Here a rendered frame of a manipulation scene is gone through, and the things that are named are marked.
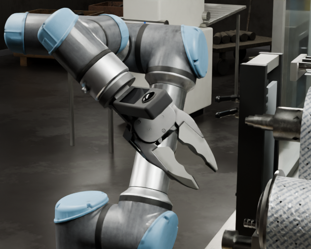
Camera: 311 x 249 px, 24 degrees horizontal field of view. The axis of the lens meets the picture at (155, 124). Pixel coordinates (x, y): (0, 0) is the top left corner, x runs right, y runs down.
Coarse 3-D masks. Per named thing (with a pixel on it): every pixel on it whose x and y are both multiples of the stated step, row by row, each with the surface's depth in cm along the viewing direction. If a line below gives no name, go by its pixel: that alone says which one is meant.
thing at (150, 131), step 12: (120, 84) 114; (108, 96) 114; (168, 108) 115; (132, 120) 114; (144, 120) 114; (156, 120) 114; (168, 120) 114; (132, 132) 114; (144, 132) 113; (156, 132) 113; (168, 132) 118; (132, 144) 120; (156, 144) 119
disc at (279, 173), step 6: (276, 174) 112; (282, 174) 115; (276, 180) 111; (270, 186) 109; (270, 192) 109; (270, 198) 108; (270, 204) 109; (264, 216) 108; (264, 222) 107; (264, 228) 108; (264, 234) 108; (264, 240) 108; (264, 246) 109
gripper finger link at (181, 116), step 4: (172, 108) 115; (176, 108) 115; (176, 112) 115; (180, 112) 115; (184, 112) 115; (176, 116) 115; (180, 116) 115; (184, 116) 115; (188, 116) 115; (176, 120) 115; (180, 120) 115; (184, 120) 115; (188, 120) 115; (192, 120) 115; (176, 124) 115; (180, 124) 115; (188, 124) 115; (192, 124) 115; (192, 128) 115; (196, 128) 115; (196, 132) 115; (200, 132) 115
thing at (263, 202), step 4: (268, 184) 112; (268, 188) 111; (264, 192) 111; (264, 196) 110; (264, 200) 110; (264, 204) 110; (264, 208) 109; (260, 212) 110; (264, 212) 109; (260, 216) 109; (260, 220) 109; (260, 224) 109; (260, 228) 110; (260, 232) 110; (260, 236) 110; (260, 240) 111; (260, 244) 111
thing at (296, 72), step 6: (306, 54) 139; (294, 60) 132; (300, 60) 133; (306, 60) 134; (294, 66) 131; (300, 66) 131; (306, 66) 131; (294, 72) 131; (300, 72) 134; (294, 78) 131
